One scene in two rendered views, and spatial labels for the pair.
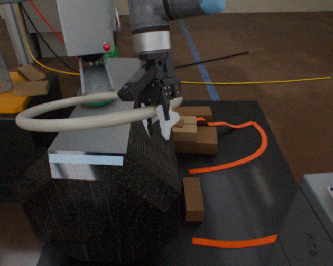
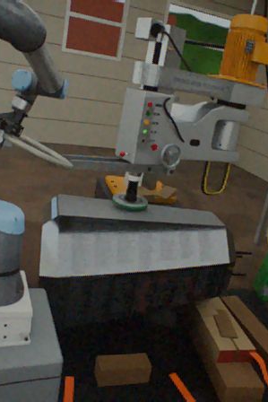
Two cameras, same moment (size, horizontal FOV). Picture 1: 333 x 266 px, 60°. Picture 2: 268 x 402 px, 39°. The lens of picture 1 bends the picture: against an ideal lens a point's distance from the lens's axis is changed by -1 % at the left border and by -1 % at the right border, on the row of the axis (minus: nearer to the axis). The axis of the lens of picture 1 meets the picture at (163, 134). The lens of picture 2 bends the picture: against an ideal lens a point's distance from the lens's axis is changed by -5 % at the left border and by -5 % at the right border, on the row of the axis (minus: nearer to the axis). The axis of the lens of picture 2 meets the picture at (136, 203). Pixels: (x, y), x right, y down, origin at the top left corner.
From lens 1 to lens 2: 1.95 m
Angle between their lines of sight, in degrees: 65
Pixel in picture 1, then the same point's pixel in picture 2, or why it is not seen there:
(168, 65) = (17, 117)
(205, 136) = (233, 372)
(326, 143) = not seen: outside the picture
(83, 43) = (122, 148)
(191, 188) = (130, 359)
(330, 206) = not seen: outside the picture
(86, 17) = (128, 130)
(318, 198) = not seen: hidden behind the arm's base
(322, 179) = (37, 297)
